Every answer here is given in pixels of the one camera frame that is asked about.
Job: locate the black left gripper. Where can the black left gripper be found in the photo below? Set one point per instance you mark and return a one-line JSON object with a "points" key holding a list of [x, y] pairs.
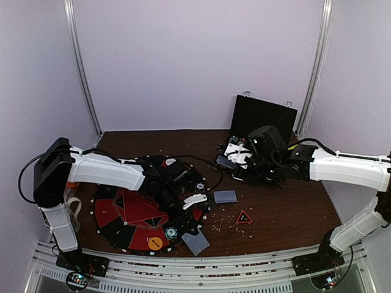
{"points": [[178, 221]]}

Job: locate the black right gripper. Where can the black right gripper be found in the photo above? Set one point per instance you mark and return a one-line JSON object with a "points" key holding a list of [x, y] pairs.
{"points": [[239, 170]]}

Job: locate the purple 500 poker chip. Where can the purple 500 poker chip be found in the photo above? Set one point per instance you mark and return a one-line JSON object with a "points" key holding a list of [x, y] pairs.
{"points": [[200, 186]]}

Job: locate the clear dealer button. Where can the clear dealer button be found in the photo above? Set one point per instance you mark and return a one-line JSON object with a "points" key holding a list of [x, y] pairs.
{"points": [[169, 161]]}

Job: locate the orange big blind button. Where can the orange big blind button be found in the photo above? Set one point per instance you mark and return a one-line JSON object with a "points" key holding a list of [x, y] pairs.
{"points": [[155, 243]]}

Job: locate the dealt blue card pair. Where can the dealt blue card pair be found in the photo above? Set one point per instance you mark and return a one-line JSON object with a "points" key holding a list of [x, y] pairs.
{"points": [[225, 196]]}

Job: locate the grey playing card deck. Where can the grey playing card deck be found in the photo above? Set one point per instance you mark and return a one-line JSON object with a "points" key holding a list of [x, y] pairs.
{"points": [[224, 162]]}

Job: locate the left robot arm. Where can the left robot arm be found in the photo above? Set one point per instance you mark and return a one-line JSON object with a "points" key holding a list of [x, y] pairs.
{"points": [[62, 163]]}

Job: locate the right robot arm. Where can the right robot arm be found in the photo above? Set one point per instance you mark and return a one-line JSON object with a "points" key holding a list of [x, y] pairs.
{"points": [[310, 160]]}

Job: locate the left outer poker chip row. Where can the left outer poker chip row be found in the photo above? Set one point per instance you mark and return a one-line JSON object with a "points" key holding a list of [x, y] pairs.
{"points": [[233, 140]]}

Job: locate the round red black poker mat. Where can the round red black poker mat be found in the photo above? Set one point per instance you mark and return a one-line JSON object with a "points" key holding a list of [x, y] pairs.
{"points": [[128, 218]]}

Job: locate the red black triangle card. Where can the red black triangle card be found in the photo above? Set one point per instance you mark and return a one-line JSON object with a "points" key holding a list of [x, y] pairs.
{"points": [[243, 218]]}

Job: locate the black poker chip case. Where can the black poker chip case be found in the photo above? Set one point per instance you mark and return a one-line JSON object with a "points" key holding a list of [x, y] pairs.
{"points": [[265, 119]]}

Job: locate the white patterned mug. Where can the white patterned mug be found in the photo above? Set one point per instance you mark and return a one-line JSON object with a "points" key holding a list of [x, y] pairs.
{"points": [[74, 207]]}

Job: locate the orange plastic cup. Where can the orange plastic cup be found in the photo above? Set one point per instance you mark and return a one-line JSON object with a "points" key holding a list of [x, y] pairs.
{"points": [[72, 185]]}

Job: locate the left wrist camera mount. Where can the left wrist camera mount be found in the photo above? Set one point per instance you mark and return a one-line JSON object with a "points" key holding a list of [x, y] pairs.
{"points": [[202, 201]]}

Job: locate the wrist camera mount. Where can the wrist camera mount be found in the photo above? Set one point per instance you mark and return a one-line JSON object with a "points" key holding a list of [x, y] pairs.
{"points": [[237, 154], [202, 201]]}

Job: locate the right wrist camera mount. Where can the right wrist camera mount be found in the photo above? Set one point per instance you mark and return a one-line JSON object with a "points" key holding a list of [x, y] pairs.
{"points": [[237, 154]]}

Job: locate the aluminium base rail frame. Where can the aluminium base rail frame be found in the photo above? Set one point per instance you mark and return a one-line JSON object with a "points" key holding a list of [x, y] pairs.
{"points": [[264, 272]]}

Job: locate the aluminium frame post right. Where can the aluminium frame post right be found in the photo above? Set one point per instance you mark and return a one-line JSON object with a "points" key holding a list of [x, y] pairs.
{"points": [[320, 54]]}

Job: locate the aluminium frame post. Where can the aluminium frame post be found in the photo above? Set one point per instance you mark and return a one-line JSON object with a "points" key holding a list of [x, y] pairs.
{"points": [[320, 54], [72, 27]]}

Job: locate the aluminium frame post left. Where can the aluminium frame post left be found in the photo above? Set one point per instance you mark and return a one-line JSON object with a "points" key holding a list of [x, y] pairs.
{"points": [[72, 27]]}

